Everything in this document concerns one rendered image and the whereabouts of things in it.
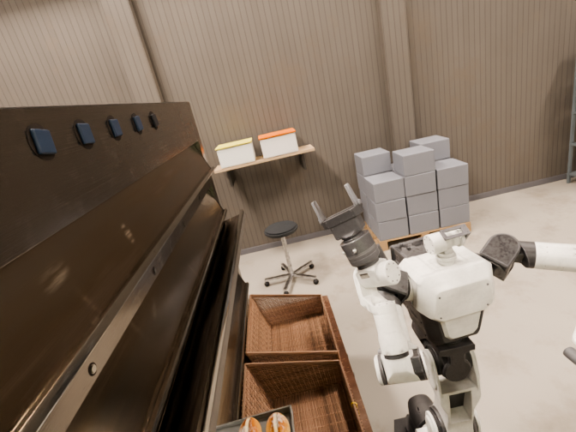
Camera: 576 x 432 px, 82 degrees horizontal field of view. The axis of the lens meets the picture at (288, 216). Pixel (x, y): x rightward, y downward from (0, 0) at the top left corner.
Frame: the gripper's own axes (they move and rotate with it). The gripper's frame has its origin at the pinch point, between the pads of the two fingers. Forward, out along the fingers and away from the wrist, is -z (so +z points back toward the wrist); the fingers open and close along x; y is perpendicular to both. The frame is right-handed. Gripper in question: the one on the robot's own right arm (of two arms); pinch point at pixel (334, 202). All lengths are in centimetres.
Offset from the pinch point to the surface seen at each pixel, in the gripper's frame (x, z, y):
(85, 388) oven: -33, 3, 58
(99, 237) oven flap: -36, -21, 40
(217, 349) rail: -39, 18, 26
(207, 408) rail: -32, 23, 41
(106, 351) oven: -36, 1, 51
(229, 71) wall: -145, -175, -291
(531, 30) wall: 166, -37, -470
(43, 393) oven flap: -24, -1, 67
